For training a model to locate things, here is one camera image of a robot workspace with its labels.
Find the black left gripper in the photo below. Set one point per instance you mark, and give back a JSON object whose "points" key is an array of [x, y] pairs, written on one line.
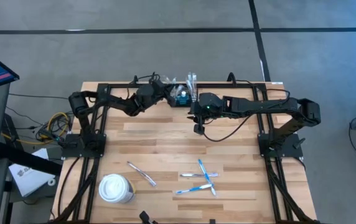
{"points": [[162, 95]]}

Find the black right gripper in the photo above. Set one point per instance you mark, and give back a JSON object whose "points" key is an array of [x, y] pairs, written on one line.
{"points": [[217, 110]]}

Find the blue white toothbrush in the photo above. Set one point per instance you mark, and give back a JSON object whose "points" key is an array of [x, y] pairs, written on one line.
{"points": [[196, 188], [201, 165]]}

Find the purple white toothbrush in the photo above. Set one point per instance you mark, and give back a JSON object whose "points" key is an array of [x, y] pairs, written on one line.
{"points": [[190, 175], [142, 173]]}

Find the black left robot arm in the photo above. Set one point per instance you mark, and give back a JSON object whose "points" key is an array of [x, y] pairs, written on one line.
{"points": [[115, 102]]}

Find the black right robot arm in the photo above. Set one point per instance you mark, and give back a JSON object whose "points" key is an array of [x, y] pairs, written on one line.
{"points": [[259, 104]]}

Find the white lidded wipes canister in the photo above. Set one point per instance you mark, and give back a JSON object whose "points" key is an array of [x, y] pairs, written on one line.
{"points": [[115, 188]]}

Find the white tape roll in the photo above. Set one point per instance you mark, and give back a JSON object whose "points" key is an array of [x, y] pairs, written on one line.
{"points": [[52, 179]]}

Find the white paper booklet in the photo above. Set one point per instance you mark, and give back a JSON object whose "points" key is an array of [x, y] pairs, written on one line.
{"points": [[28, 179]]}

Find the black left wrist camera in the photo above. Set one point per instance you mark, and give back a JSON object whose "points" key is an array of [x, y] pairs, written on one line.
{"points": [[157, 85]]}

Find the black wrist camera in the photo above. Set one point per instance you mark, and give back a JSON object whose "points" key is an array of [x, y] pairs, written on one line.
{"points": [[157, 85], [209, 99]]}

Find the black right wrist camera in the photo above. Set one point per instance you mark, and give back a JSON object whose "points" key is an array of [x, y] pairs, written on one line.
{"points": [[209, 99]]}

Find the black aluminium table frame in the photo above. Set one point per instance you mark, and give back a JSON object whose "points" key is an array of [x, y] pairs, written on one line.
{"points": [[221, 85]]}

